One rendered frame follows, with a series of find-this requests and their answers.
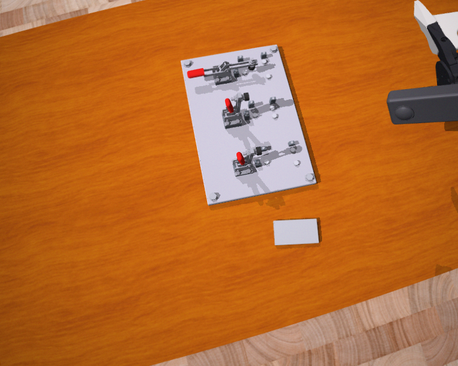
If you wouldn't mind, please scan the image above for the grey toggle clamp with red handle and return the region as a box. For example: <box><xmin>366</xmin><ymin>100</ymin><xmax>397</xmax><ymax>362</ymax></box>
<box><xmin>232</xmin><ymin>147</ymin><xmax>262</xmax><ymax>176</ymax></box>
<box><xmin>187</xmin><ymin>58</ymin><xmax>258</xmax><ymax>85</ymax></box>

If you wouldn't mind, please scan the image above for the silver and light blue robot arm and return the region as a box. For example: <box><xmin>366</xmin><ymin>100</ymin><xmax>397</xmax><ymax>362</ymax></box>
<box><xmin>387</xmin><ymin>84</ymin><xmax>458</xmax><ymax>124</ymax></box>

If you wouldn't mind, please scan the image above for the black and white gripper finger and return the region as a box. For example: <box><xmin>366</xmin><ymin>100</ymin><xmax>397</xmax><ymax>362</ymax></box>
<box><xmin>414</xmin><ymin>0</ymin><xmax>458</xmax><ymax>67</ymax></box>

